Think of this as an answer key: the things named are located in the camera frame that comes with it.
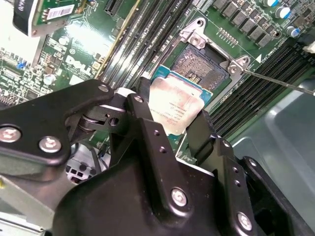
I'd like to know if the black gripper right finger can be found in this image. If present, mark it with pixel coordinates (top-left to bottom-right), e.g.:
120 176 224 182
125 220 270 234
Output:
188 110 307 236

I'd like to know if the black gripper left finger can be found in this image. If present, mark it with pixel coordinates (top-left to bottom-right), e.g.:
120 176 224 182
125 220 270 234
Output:
0 76 196 218

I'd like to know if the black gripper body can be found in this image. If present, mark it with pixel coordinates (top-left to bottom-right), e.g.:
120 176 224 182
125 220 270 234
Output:
53 158 233 236

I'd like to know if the silver CPU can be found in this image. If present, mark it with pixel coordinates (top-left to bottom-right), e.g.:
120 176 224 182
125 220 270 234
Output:
149 64 214 136

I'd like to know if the wire locking lever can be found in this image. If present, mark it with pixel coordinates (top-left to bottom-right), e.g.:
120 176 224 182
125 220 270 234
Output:
241 68 315 96

